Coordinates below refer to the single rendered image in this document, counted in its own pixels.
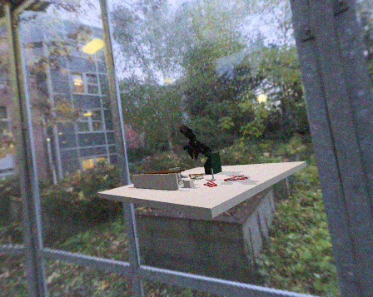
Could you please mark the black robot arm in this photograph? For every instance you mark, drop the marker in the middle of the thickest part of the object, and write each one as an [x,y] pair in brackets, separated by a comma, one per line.
[187,132]

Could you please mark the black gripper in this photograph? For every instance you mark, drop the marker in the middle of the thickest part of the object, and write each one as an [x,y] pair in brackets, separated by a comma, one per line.
[191,149]

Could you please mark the long grey flat panel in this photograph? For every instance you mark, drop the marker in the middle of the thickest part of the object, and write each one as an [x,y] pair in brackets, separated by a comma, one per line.
[156,181]

